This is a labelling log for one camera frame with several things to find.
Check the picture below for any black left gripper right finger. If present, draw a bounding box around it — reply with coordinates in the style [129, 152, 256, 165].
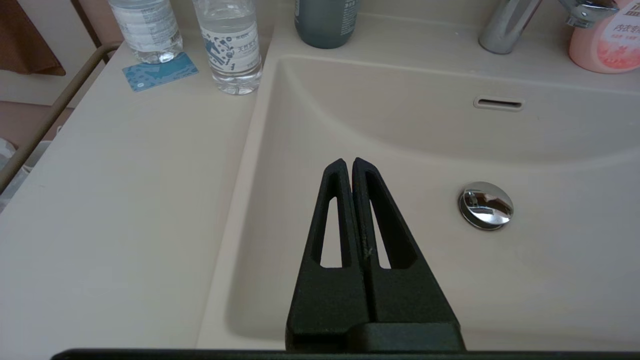
[352, 157, 460, 325]

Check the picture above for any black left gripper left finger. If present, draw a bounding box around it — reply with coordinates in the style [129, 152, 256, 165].
[285, 159, 372, 351]

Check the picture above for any chrome sink faucet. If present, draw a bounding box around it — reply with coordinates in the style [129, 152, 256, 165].
[478, 0, 621, 55]

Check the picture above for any beige sink basin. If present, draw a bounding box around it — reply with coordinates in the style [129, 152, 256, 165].
[197, 52, 640, 351]

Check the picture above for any chrome drain stopper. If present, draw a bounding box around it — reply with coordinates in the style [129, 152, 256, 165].
[458, 181, 515, 231]

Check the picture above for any clear plastic water bottle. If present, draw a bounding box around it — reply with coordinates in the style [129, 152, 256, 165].
[109, 0, 184, 64]
[192, 0, 263, 96]

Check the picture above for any dark grey pump bottle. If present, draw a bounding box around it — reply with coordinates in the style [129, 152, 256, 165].
[294, 0, 360, 49]

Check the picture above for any blue patterned card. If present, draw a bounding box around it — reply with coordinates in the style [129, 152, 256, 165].
[122, 52, 199, 93]

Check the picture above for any pink soap pump bottle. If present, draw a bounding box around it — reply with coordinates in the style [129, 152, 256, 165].
[568, 0, 640, 74]

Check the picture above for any brown wooden furniture piece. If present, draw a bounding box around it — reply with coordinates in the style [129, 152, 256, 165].
[0, 0, 66, 77]

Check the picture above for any metal towel rail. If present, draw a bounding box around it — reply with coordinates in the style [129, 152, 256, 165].
[0, 42, 123, 193]

